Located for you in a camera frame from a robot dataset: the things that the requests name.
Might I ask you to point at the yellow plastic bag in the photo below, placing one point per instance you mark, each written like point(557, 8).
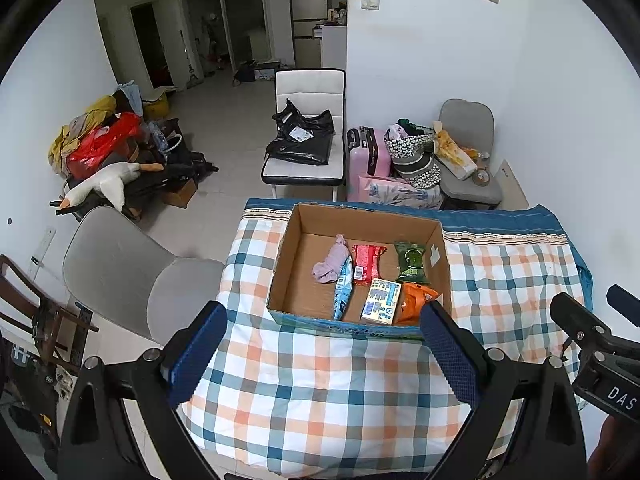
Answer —
point(445, 142)

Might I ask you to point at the tape roll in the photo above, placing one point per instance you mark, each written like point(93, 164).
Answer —
point(481, 176)

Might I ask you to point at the red snack packet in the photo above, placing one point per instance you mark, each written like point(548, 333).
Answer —
point(367, 262)

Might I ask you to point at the small cardboard box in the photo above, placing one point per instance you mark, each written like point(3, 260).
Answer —
point(180, 194)

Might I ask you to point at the white padded chair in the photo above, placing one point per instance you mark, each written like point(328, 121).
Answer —
point(310, 85)

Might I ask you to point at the white flat board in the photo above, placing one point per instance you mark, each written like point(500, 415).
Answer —
point(512, 185)

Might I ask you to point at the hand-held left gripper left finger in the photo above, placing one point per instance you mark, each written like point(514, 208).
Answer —
point(197, 355)

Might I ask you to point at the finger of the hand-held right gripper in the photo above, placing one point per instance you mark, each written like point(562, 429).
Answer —
point(625, 302)
point(580, 320)

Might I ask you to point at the green snack packet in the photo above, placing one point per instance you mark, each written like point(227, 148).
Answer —
point(410, 262)

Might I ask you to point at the red plastic bag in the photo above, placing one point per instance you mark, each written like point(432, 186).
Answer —
point(102, 145)

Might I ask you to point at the floral pillow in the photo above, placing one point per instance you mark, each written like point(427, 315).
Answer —
point(395, 192)

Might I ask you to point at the sliding glass door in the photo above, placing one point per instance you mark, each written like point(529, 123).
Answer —
point(235, 15)

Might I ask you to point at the grey padded chair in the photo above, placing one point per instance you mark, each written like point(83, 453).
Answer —
point(467, 115)

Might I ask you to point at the pink suitcase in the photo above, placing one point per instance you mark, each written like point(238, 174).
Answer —
point(357, 160)

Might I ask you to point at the tall refrigerator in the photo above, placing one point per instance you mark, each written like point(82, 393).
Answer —
point(307, 15)

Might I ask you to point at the yellow cloth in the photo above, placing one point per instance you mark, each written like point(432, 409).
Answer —
point(100, 106)

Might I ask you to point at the white light switch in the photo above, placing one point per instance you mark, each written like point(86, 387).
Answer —
point(371, 1)

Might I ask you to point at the white blue small box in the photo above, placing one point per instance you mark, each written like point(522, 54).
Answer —
point(380, 302)

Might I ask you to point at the yellow bin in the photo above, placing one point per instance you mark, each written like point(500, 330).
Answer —
point(157, 109)

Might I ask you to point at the brown wooden chair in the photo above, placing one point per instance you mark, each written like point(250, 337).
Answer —
point(42, 310)

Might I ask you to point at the patterned tote bag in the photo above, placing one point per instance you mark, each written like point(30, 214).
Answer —
point(412, 152)

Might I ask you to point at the plaid blanket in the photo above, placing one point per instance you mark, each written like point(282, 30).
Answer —
point(310, 390)

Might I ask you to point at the white goose plush toy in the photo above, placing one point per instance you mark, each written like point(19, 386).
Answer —
point(107, 182)

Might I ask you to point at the dark clothing pile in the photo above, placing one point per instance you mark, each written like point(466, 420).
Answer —
point(170, 167)

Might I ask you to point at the black plastic bag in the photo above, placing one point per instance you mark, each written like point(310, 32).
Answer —
point(300, 147)

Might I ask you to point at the purple sock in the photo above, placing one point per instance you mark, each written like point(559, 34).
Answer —
point(330, 265)

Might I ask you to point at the orange snack packet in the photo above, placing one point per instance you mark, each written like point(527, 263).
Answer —
point(412, 302)

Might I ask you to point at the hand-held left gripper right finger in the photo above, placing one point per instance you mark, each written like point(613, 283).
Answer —
point(450, 355)

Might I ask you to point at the long blue white packet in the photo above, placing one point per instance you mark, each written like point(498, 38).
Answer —
point(342, 295)

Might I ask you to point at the light grey shell chair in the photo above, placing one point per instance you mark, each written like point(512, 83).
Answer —
point(115, 265)

